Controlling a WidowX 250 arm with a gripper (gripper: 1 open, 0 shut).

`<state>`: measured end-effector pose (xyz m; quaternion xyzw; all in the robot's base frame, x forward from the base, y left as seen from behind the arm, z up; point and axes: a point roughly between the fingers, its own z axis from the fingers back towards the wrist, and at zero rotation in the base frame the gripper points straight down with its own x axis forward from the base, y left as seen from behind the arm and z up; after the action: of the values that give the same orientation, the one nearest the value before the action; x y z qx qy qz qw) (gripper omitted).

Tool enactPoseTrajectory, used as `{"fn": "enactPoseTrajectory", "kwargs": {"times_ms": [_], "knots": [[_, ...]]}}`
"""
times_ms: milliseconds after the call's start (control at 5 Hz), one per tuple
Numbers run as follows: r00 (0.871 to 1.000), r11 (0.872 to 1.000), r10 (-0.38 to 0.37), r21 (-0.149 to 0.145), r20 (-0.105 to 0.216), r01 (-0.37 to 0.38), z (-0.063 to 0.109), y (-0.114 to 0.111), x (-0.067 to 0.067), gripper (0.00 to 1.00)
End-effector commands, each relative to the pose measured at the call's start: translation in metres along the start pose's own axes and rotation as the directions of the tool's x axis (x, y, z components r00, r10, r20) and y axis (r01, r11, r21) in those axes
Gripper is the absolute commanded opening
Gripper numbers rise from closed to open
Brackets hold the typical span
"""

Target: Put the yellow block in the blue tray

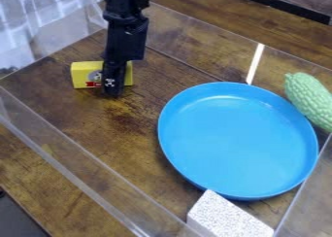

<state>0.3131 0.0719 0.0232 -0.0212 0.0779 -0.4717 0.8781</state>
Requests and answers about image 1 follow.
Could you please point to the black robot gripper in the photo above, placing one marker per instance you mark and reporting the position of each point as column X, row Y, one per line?
column 125, row 42

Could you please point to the yellow butter block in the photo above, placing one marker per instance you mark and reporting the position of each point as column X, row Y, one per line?
column 85, row 74

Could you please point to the blue round tray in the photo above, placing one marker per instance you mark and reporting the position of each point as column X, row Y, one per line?
column 237, row 140

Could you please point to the white speckled foam block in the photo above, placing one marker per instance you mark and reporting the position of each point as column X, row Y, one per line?
column 217, row 218

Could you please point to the green bitter gourd toy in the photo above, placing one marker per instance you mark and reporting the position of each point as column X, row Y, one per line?
column 311, row 98

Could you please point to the clear acrylic enclosure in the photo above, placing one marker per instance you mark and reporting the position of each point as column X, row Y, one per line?
column 80, row 159

